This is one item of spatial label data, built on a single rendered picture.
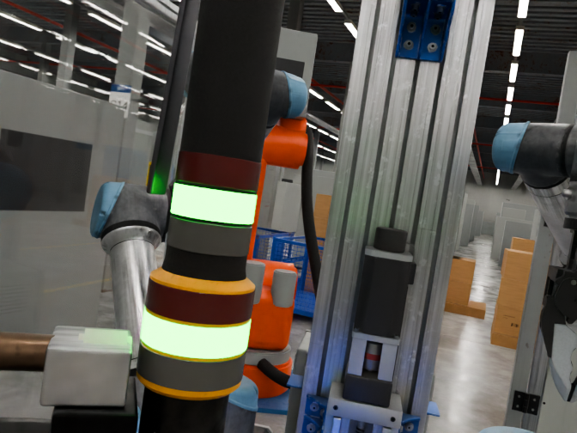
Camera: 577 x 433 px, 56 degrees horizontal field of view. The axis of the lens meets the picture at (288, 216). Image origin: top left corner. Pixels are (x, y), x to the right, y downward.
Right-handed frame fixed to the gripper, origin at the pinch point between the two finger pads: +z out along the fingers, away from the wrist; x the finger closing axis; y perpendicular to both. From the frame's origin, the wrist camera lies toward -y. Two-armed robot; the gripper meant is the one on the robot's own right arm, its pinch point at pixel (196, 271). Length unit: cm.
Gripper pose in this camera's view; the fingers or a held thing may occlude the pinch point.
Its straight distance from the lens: 80.1
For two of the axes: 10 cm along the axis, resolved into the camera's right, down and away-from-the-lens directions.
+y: 3.0, -0.1, 9.5
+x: -9.4, -1.6, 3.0
